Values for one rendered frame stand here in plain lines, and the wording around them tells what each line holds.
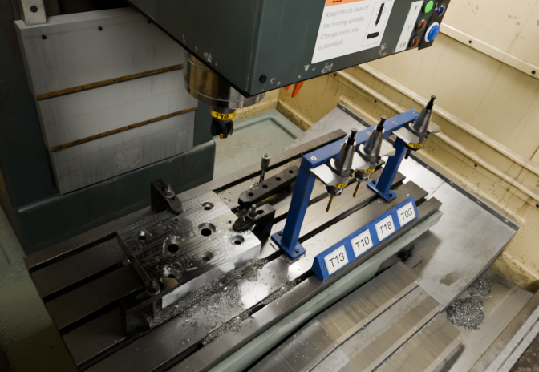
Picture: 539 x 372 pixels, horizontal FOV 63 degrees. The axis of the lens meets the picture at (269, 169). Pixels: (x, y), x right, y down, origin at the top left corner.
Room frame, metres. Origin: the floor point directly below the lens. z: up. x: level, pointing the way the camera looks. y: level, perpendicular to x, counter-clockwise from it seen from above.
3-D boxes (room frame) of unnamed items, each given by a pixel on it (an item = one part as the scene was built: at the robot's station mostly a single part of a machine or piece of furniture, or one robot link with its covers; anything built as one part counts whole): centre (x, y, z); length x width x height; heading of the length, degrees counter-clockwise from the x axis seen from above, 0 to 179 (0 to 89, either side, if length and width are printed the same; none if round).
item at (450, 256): (1.20, -0.33, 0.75); 0.89 x 0.70 x 0.26; 47
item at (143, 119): (1.03, 0.44, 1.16); 0.48 x 0.05 x 0.51; 137
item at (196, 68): (0.73, 0.11, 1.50); 0.16 x 0.16 x 0.12
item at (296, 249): (0.84, -0.10, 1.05); 0.10 x 0.05 x 0.30; 47
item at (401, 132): (1.05, -0.36, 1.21); 0.07 x 0.05 x 0.01; 47
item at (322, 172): (0.81, -0.14, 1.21); 0.07 x 0.05 x 0.01; 47
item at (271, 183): (1.02, -0.02, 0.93); 0.26 x 0.05 x 0.06; 142
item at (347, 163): (0.85, -0.17, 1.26); 0.04 x 0.04 x 0.07
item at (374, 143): (0.93, -0.25, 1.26); 0.04 x 0.04 x 0.07
